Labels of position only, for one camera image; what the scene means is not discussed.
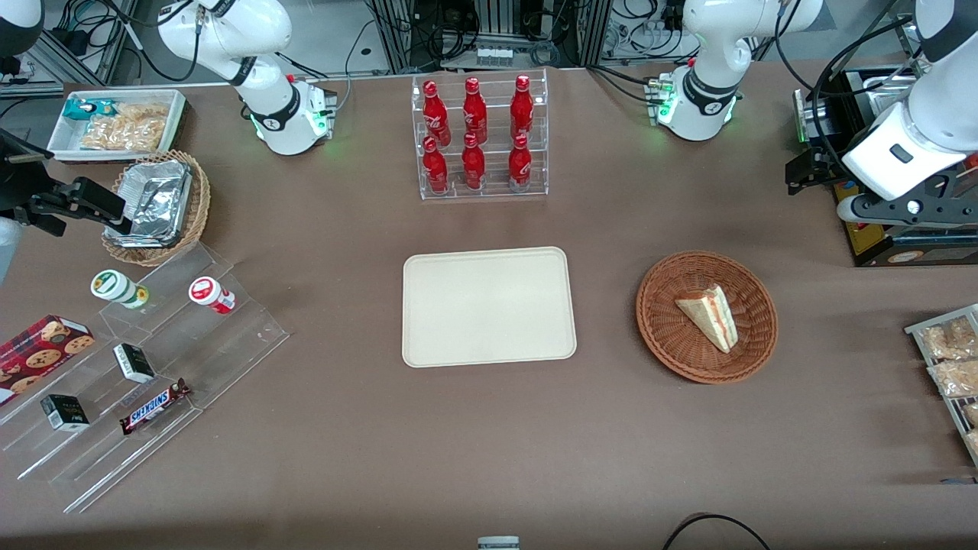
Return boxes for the red cookie box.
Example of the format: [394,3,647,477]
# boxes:
[0,315,96,407]

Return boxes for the triangular packaged sandwich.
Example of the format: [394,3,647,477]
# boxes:
[675,284,739,354]

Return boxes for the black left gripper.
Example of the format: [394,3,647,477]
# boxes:
[785,145,845,193]

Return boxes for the silver metal box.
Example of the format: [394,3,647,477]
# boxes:
[793,89,831,144]

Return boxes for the snickers chocolate bar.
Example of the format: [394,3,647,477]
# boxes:
[120,378,192,436]

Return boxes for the aluminium foil containers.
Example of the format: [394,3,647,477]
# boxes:
[105,159,193,249]

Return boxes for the black hot food display case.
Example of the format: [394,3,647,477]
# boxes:
[795,65,978,268]

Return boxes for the red lid snack cup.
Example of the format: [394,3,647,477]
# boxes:
[189,277,236,315]

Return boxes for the small black carton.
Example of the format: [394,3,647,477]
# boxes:
[113,343,156,384]
[40,394,90,432]

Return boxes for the stainless steel food pan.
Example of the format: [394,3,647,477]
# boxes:
[862,75,921,109]

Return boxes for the red cola bottle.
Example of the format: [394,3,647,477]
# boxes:
[510,75,535,140]
[462,77,488,144]
[508,134,533,192]
[423,80,452,146]
[461,133,487,190]
[423,137,449,194]

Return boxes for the teal snack packet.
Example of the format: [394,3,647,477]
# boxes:
[63,98,115,121]

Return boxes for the clear bag of crackers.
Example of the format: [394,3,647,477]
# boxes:
[79,103,170,152]

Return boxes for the brown round wicker basket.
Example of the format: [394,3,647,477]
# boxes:
[636,251,779,384]

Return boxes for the clear acrylic bottle rack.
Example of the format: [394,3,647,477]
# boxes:
[411,68,549,201]

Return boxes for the tray of packaged snacks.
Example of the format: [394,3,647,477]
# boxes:
[905,304,978,467]

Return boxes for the clear acrylic stepped display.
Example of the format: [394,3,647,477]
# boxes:
[0,243,291,514]

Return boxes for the beige plastic serving tray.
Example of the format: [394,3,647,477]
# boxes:
[402,246,578,369]

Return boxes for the green lid snack cup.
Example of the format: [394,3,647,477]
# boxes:
[91,270,150,310]

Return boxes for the white rectangular plastic bin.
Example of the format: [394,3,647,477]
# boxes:
[46,89,189,163]

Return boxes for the black floor cable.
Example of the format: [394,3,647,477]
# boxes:
[661,513,772,550]

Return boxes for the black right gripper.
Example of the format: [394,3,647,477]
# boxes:
[14,178,128,235]

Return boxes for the light wicker basket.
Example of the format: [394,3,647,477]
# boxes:
[102,150,211,267]

